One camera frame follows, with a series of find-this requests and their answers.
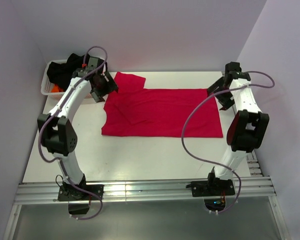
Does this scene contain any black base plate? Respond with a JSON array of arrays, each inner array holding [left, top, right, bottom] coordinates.
[[186, 179, 236, 197], [57, 184, 104, 202]]

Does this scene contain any front aluminium rail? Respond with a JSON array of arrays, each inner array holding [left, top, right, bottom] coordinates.
[[13, 177, 276, 205]]

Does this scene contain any black t shirt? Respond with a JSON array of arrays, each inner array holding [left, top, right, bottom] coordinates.
[[46, 53, 84, 92]]

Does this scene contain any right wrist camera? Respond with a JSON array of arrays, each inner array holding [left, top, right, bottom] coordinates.
[[224, 61, 251, 83]]

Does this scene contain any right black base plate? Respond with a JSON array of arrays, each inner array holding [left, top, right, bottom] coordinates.
[[186, 179, 236, 197]]

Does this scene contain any red t shirt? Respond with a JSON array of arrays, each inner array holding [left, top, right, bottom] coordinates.
[[101, 71, 224, 139]]

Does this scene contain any white plastic basket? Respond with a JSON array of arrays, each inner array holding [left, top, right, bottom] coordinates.
[[40, 59, 67, 100]]

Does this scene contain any orange t shirt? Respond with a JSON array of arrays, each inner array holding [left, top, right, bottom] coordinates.
[[51, 84, 64, 93]]

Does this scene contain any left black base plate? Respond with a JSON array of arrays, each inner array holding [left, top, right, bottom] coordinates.
[[57, 184, 104, 202]]

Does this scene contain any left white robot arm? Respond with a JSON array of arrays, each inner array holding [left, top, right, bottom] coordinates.
[[37, 69, 119, 200]]

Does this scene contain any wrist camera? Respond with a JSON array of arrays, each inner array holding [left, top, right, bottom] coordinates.
[[224, 61, 251, 83], [72, 56, 108, 78]]

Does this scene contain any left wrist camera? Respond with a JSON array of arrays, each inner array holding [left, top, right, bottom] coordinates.
[[72, 56, 108, 78]]

